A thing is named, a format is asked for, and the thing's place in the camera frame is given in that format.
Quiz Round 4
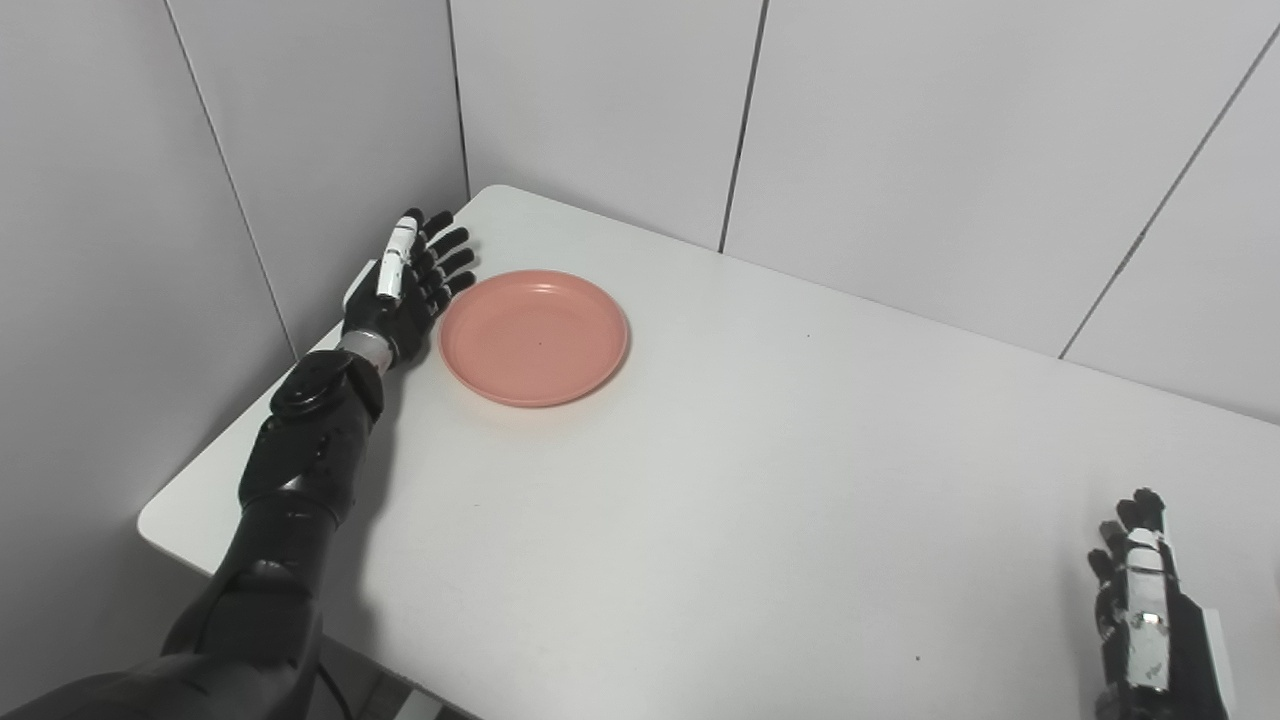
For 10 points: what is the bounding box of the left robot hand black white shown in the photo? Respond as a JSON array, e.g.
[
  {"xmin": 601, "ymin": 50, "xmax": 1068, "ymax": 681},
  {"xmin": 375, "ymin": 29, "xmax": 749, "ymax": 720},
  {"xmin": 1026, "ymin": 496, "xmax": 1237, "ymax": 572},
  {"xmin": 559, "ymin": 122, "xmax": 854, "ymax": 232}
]
[{"xmin": 340, "ymin": 208, "xmax": 477, "ymax": 371}]

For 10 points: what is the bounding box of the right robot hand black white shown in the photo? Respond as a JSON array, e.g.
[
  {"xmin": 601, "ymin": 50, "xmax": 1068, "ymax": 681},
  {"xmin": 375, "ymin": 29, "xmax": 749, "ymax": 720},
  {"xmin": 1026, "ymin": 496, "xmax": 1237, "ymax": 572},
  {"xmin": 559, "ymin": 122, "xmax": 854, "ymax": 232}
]
[{"xmin": 1087, "ymin": 488, "xmax": 1236, "ymax": 720}]

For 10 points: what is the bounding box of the pink plate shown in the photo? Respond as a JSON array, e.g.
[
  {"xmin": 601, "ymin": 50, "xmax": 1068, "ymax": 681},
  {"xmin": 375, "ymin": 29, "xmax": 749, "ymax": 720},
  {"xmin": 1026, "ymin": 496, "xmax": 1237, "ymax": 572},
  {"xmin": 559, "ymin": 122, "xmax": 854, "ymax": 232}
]
[{"xmin": 438, "ymin": 269, "xmax": 630, "ymax": 408}]

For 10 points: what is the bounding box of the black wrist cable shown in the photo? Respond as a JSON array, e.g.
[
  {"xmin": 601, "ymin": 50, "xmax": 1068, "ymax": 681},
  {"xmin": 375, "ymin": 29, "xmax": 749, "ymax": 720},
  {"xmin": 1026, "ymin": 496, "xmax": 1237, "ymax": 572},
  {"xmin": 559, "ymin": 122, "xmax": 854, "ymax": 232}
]
[{"xmin": 318, "ymin": 665, "xmax": 353, "ymax": 720}]

